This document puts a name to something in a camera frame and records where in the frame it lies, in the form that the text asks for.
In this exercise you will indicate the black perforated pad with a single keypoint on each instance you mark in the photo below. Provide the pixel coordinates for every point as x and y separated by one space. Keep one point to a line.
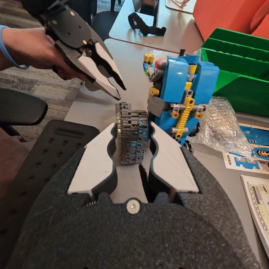
52 151

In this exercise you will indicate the blue sticker sheet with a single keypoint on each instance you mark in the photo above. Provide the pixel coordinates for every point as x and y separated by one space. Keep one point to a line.
245 159

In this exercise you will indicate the grey desk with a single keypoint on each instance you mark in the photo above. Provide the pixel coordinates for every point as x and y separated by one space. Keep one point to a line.
130 69

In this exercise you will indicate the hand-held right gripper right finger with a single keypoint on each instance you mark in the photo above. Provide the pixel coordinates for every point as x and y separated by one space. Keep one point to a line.
174 166

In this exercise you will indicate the instruction booklet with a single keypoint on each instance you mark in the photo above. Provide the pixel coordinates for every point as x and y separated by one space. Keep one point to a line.
258 206

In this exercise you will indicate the person's left forearm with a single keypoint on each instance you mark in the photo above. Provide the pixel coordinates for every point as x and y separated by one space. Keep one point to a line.
3 60

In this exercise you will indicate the orange chair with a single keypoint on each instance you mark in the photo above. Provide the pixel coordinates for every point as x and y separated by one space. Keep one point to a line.
227 19

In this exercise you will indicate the green plastic bin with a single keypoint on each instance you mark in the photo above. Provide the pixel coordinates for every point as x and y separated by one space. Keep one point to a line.
241 84

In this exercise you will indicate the blue toy robot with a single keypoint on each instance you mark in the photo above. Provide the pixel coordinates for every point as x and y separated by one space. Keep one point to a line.
178 84

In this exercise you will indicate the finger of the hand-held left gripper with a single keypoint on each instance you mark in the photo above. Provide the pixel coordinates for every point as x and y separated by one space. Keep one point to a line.
98 79
107 61

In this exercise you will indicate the person's left hand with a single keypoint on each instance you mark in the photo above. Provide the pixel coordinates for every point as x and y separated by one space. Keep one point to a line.
37 50

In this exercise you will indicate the neighbouring grey table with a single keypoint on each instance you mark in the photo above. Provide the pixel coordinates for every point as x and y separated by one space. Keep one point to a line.
178 31

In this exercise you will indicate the black plastic bracket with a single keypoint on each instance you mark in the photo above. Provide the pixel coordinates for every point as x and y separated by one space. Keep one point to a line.
145 25

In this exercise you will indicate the blue wristband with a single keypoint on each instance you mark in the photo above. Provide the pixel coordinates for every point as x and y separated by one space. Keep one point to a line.
8 52

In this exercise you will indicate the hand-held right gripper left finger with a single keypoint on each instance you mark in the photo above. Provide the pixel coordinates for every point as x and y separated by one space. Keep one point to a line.
92 168

